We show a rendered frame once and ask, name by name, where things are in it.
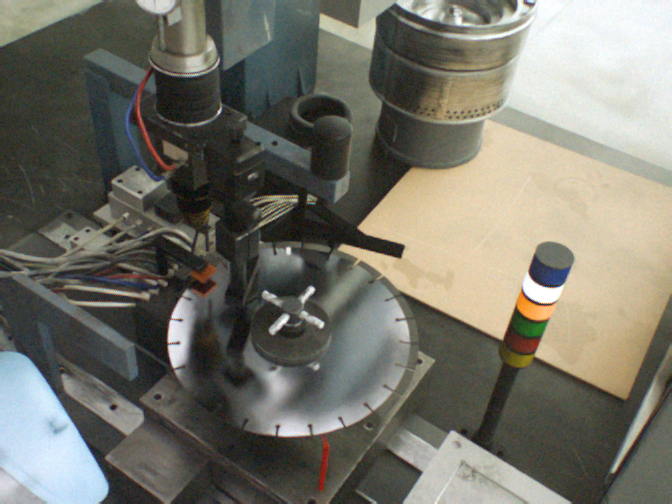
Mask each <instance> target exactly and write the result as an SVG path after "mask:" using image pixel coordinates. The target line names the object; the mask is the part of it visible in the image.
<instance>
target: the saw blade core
mask: <svg viewBox="0 0 672 504"><path fill-rule="evenodd" d="M275 250H276V254H277V255H274V248H270V249H262V250H259V254H258V255H259V267H258V270H257V273H258V293H257V294H255V295H254V296H252V297H251V298H248V299H246V302H245V305H244V307H243V308H239V307H234V306H228V305H225V301H224V294H225V292H226V289H227V287H228V284H229V262H228V260H224V262H222V264H223V265H224V266H225V267H226V268H228V269H224V267H223V266H222V265H221V264H219V265H217V266H214V267H216V268H217V272H216V273H214V274H213V275H212V276H211V277H209V278H208V279H207V281H206V282H207V283H202V282H200V281H197V280H195V281H194V282H193V283H192V284H191V286H190V287H189V288H188V289H187V290H186V291H185V293H184V294H182V298H180V300H179V301H178V303H177V305H176V307H175V309H174V312H173V316H172V320H171V322H169V328H168V344H169V345H168V352H169V357H170V361H171V365H172V368H173V370H174V373H176V375H177V377H178V380H179V381H180V383H181V385H182V386H183V388H184V389H185V390H186V392H187V393H190V392H191V391H194V390H196V388H200V389H199V390H196V391H194V392H193V393H190V394H189V396H190V397H191V398H192V399H194V400H195V401H196V402H197V403H198V404H199V405H200V406H201V407H202V408H204V409H205V410H206V411H208V413H209V412H210V414H211V415H212V414H213V412H214V411H215V410H216V409H217V406H221V408H219V409H218V410H217V411H216V412H215V414H214V415H213V416H215V417H216V418H218V419H220V420H221V421H223V422H225V423H228V424H230V425H233V426H235V427H238V428H240V429H241V427H243V425H244V423H245V420H246V419H248V420H249V421H248V422H247V423H246V425H245V427H244V431H245V430H247V432H251V433H255V434H260V435H265V436H272V437H275V431H277V428H276V426H278V425H279V426H280V428H279V434H278V437H284V438H300V437H311V431H309V428H308V427H307V426H308V425H312V426H313V427H312V431H313V436H319V434H324V433H329V432H333V431H336V430H339V429H342V428H343V425H342V424H341V422H340V420H339V419H338V417H341V418H342V422H343V424H344V426H346V427H348V426H351V425H353V424H355V423H357V422H359V421H361V419H362V418H365V417H367V416H368V415H370V414H371V413H372V412H371V411H370V410H369V409H368V408H367V407H365V406H364V404H365V403H367V404H368V407H369V408H370V409H371V410H372V411H373V412H374V410H375V409H376V408H378V407H379V406H380V404H382V403H383V402H384V401H385V400H386V399H387V398H388V397H389V396H390V395H391V394H392V391H393V392H394V390H395V387H396V386H397V384H398V383H399V381H401V379H402V377H403V375H404V373H405V369H406V368H404V367H407V363H408V359H409V351H410V344H405V343H410V335H409V328H408V324H407V320H406V317H405V314H404V312H402V310H401V308H400V306H399V304H398V303H397V301H396V298H393V297H394V296H393V294H392V293H391V292H390V291H389V289H388V288H387V287H386V286H384V285H383V284H382V283H381V282H380V280H379V279H377V280H375V279H376V278H377V277H375V276H374V275H372V274H371V273H370V272H368V271H367V270H364V269H363V268H361V267H359V266H358V265H355V266H354V263H352V261H350V260H348V259H344V258H342V257H339V256H337V255H334V254H331V255H330V257H329V260H325V258H328V256H329V253H327V252H322V251H317V250H312V249H304V248H303V253H302V254H303V255H300V254H301V248H291V254H286V248H275ZM353 266H354V267H353ZM352 267H353V270H350V268H352ZM373 280H375V282H373ZM370 282H373V284H370ZM310 286H312V287H314V289H315V291H314V292H313V294H312V295H311V296H310V297H309V298H308V299H309V300H311V302H313V303H315V304H317V305H318V306H320V307H321V308H322V309H323V310H324V311H325V312H327V314H328V315H329V317H330V321H331V324H332V334H331V340H330V343H329V345H328V347H327V348H325V350H324V351H323V352H322V353H320V354H319V355H318V357H316V358H315V359H313V360H310V361H306V362H303V363H295V364H288V363H281V362H277V361H274V360H272V359H269V358H267V357H265V356H264V355H262V353H261V352H260V351H259V350H258V349H257V348H256V346H255V345H254V343H253V340H251V337H250V323H252V319H253V316H254V314H255V312H256V311H257V310H258V309H259V308H260V307H261V306H262V305H264V304H265V303H267V302H270V301H267V299H265V298H263V297H262V293H263V292H264V291H267V292H270V293H271V294H273V295H275V296H277V297H285V296H295V297H299V296H300V295H301V294H302V293H303V292H304V291H305V290H306V289H308V288H309V287H310ZM184 298H186V299H184ZM390 298H392V299H390ZM187 299H191V300H192V301H188V300H187ZM384 299H389V302H387V300H384ZM174 320H182V321H181V322H179V321H174ZM395 320H398V321H399V320H405V321H399V322H396V321H395ZM177 342H180V344H174V343H177ZM398 342H403V344H399V343H398ZM395 364H398V365H399V366H395ZM182 366H185V368H182ZM400 366H403V367H400ZM179 368H181V369H179ZM176 369H178V370H176ZM384 385H387V387H388V388H390V390H392V391H390V390H388V388H387V387H386V388H385V387H384Z"/></svg>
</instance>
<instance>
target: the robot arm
mask: <svg viewBox="0 0 672 504"><path fill-rule="evenodd" d="M75 427H76V426H74V425H73V423H72V421H71V420H70V418H69V417H68V415H67V412H66V411H65V409H64V408H63V406H61V404H60V403H59V401H58V400H57V397H56V396H55V394H54V393H53V391H52V389H51V388H50V386H48V384H47V382H46V381H45V379H44V378H43V376H42V375H41V373H40V372H39V371H38V368H36V367H35V365H34V364H33V363H32V361H31V360H30V359H29V358H26V357H25V356H23V355H21V353H18V352H13V351H5V352H0V504H97V503H99V502H100V501H103V499H104V498H105V497H106V495H107V492H108V486H107V483H106V481H105V478H104V476H103V474H102V472H101V470H100V469H99V466H98V464H97V462H96V461H95V459H94V457H93V456H91V455H92V453H90V451H89V450H88V448H87V446H86V445H85V443H84V440H83V439H82V437H81V435H80V434H79V432H78V430H77V429H75Z"/></svg>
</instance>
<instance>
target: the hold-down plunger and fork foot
mask: <svg viewBox="0 0 672 504"><path fill-rule="evenodd" d="M256 177H258V172H256V173H254V174H252V175H249V176H248V177H247V181H250V180H253V179H255V178H256ZM258 267H259V255H257V256H255V257H254V258H252V259H250V260H248V261H246V263H245V264H243V265H242V266H240V267H235V266H234V265H233V264H230V263H229V284H228V287H227V289H226V292H225V294H224V301H225V305H228V306H234V307H239V308H243V307H244V305H245V302H246V299H248V298H251V297H252V296H254V295H255V294H257V293H258V273H257V270H258Z"/></svg>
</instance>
